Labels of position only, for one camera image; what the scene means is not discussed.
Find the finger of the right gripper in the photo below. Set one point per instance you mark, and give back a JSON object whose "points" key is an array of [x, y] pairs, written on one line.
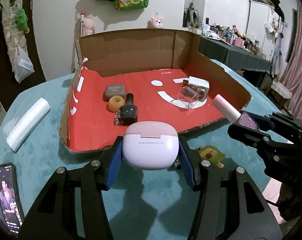
{"points": [[250, 134], [260, 118]]}

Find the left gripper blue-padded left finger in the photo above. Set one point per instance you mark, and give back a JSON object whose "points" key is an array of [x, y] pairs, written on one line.
{"points": [[97, 176]]}

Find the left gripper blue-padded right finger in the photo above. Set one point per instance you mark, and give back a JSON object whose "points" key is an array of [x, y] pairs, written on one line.
{"points": [[201, 176]]}

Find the purple nail polish pink cap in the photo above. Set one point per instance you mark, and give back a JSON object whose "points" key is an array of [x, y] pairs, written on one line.
{"points": [[232, 114]]}

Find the lilac earbuds case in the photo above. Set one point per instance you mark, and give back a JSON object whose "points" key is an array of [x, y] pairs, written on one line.
{"points": [[150, 145]]}

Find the black star nail polish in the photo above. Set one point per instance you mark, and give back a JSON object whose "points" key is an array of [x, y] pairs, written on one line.
{"points": [[127, 114]]}

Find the amber round sponge holder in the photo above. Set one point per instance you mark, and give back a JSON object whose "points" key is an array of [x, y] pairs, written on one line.
{"points": [[115, 103]]}

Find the clear plastic cup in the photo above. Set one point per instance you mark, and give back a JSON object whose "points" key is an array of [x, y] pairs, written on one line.
{"points": [[188, 97]]}

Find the grey eye shadow case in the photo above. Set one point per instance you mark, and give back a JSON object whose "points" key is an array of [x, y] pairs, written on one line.
{"points": [[114, 90]]}

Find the white charger adapter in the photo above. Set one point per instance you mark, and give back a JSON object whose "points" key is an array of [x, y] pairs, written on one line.
{"points": [[197, 82]]}

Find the teal table cloth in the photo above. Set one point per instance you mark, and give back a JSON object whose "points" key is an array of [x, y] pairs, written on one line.
{"points": [[141, 204]]}

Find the white plastic bag roll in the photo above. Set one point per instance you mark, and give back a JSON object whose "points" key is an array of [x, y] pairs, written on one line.
{"points": [[27, 123]]}

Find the dark cluttered side table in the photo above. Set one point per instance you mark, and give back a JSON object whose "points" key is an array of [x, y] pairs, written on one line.
{"points": [[234, 57]]}

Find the smartphone with lit screen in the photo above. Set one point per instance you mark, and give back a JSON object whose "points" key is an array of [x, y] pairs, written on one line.
{"points": [[10, 206]]}

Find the white wardrobe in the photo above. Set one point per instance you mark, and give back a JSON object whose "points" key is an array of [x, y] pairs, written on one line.
{"points": [[265, 23]]}

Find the red cardboard tray box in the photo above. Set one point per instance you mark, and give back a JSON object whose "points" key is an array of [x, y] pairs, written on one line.
{"points": [[152, 65]]}

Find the clear hanging plastic bag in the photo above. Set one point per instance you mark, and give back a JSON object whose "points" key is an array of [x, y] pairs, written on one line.
{"points": [[22, 65]]}

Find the pink plush toy left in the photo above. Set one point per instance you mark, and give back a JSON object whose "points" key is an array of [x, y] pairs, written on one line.
{"points": [[87, 26]]}

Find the pink plush toy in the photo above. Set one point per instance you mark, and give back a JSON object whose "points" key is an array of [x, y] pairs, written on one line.
{"points": [[156, 23], [87, 26]]}

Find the pink plush toy right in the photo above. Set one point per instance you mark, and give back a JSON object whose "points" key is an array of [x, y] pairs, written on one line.
{"points": [[156, 23]]}

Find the green plush on door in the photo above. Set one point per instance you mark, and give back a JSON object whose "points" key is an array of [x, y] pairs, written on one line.
{"points": [[21, 21]]}

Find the green plush keychain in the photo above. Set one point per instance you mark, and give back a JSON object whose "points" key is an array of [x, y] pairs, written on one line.
{"points": [[212, 154]]}

